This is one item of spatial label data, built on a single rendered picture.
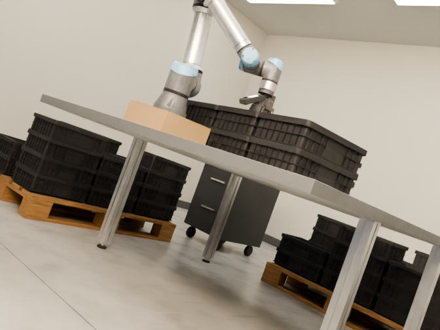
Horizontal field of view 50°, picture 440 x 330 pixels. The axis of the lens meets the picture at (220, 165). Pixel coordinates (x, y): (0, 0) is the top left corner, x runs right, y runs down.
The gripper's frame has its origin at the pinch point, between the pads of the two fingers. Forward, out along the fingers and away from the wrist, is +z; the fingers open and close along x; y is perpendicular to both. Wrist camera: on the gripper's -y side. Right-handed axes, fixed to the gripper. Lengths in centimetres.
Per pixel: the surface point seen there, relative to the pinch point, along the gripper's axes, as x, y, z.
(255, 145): -15.8, -7.5, 6.8
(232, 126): 2.4, -8.0, 0.6
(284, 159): -34.7, -7.4, 9.6
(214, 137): 12.9, -7.6, 7.1
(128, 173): 77, -10, 38
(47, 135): 121, -46, 32
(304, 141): -40.5, -6.5, 1.1
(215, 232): 96, 80, 60
